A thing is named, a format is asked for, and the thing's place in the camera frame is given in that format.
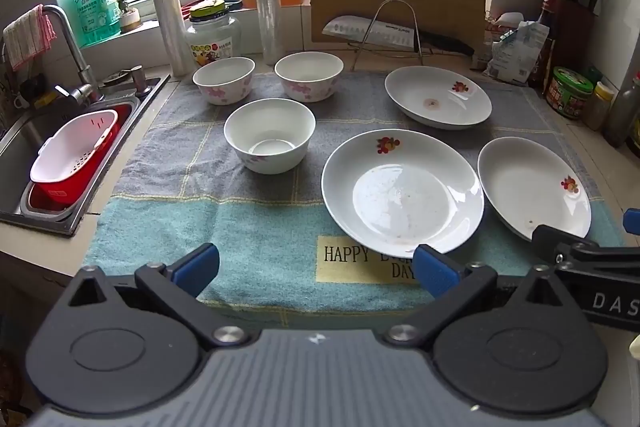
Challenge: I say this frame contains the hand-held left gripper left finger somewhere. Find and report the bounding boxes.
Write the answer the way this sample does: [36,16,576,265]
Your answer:
[64,243,251,350]

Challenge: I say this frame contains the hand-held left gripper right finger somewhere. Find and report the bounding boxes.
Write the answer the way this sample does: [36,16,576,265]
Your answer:
[385,244,576,350]

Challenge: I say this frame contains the white plate red flower print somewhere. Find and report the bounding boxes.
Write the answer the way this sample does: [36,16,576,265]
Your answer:
[321,130,485,258]
[477,137,593,242]
[384,66,493,130]

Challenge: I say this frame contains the white bowl pink floral print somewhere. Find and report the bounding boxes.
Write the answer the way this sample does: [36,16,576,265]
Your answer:
[274,52,345,103]
[193,56,256,106]
[223,99,317,176]

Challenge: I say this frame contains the grey and teal checked towel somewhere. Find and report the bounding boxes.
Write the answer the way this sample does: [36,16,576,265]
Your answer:
[82,69,626,315]

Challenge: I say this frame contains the dark glass bottle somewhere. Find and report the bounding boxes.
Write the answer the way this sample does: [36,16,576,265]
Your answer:
[602,74,640,148]

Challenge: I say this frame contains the yellow lidded spice jar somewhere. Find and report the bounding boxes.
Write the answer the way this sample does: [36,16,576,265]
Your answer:
[582,82,616,131]

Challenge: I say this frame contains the red plastic basin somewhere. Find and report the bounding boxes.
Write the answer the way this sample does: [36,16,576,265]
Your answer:
[30,104,133,210]

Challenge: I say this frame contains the white plastic strainer basket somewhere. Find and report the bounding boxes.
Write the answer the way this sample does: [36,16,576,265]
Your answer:
[30,109,120,184]

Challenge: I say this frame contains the white printed bag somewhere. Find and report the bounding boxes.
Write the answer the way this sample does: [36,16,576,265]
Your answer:
[482,21,551,85]

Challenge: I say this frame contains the metal sink knob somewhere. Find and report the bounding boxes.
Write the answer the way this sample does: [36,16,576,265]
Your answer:
[131,66,151,96]

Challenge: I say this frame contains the wooden knife block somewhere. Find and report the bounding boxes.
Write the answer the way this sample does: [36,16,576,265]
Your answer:
[550,0,601,78]

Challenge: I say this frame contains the steel sink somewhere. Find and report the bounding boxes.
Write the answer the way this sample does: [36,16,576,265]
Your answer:
[0,72,171,238]

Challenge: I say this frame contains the glass jar green lid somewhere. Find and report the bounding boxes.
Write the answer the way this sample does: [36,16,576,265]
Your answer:
[185,0,241,70]

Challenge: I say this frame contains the dark sauce bottle red label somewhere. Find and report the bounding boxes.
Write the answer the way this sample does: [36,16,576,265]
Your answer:
[535,0,558,88]

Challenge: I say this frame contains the short plastic wrap roll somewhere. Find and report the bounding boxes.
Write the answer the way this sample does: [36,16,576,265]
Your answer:
[148,0,197,78]

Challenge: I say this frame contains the metal faucet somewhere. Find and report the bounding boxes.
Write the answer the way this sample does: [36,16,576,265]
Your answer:
[42,4,103,102]

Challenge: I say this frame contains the small potted plant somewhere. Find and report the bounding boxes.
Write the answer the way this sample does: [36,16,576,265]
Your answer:
[116,0,141,32]

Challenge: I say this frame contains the pink dish cloth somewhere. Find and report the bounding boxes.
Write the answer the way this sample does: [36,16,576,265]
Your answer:
[2,4,57,72]

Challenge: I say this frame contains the black handled kitchen knife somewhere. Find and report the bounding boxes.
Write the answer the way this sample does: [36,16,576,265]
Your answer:
[322,16,475,58]

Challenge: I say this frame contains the metal wire rack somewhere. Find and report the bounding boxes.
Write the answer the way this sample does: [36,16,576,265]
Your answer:
[350,0,436,70]

